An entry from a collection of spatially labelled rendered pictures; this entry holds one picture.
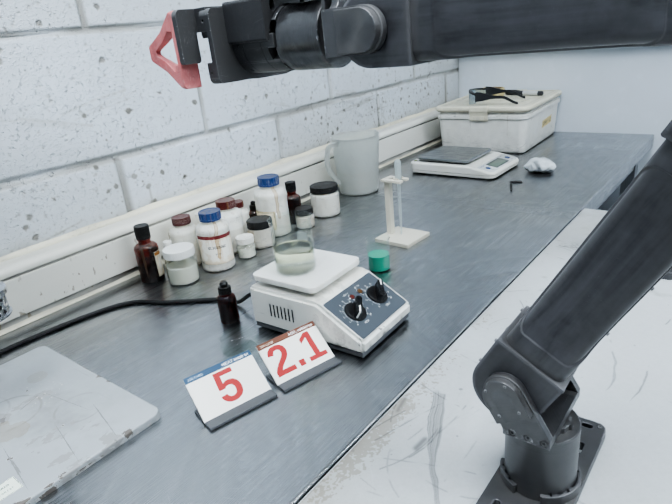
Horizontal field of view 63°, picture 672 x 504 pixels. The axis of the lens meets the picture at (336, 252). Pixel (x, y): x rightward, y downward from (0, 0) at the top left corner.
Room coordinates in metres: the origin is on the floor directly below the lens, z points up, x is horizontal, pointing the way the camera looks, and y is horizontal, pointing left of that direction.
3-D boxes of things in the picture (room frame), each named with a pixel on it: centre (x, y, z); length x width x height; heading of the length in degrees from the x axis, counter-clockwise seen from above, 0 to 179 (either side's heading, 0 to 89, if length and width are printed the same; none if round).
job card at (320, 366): (0.61, 0.06, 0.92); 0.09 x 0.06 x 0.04; 125
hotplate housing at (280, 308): (0.73, 0.03, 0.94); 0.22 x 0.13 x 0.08; 52
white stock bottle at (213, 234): (1.00, 0.23, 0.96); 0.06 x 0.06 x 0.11
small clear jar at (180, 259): (0.94, 0.29, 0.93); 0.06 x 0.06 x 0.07
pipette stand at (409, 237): (1.04, -0.14, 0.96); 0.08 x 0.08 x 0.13; 47
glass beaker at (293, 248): (0.74, 0.06, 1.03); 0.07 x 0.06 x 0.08; 16
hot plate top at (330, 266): (0.75, 0.05, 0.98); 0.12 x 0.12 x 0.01; 52
